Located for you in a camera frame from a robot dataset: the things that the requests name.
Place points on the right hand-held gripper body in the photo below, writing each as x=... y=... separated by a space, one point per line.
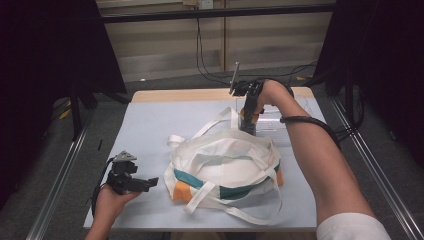
x=250 y=96

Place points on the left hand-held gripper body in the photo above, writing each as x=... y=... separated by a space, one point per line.
x=123 y=176

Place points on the small orange object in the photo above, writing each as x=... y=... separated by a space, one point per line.
x=255 y=118

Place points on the white canvas bag green orange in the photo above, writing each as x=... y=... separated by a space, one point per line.
x=226 y=166

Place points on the clear plastic container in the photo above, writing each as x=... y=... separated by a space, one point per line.
x=295 y=131

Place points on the person's right hand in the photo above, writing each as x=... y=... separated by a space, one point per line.
x=275 y=95

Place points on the person's left hand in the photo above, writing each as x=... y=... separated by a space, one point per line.
x=113 y=203

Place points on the pale blue table mat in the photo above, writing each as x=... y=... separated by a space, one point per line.
x=150 y=133

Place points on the black metal stand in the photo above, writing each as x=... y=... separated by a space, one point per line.
x=76 y=113

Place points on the black horizontal bar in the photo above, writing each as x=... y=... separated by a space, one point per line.
x=216 y=13

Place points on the black curtain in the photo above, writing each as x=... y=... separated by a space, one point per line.
x=383 y=66
x=50 y=66

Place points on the white sleeve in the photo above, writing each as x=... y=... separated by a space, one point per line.
x=353 y=228

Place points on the metal floor rail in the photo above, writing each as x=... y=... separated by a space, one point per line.
x=56 y=186
x=376 y=173

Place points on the white wall socket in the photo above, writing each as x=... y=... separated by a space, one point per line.
x=206 y=4

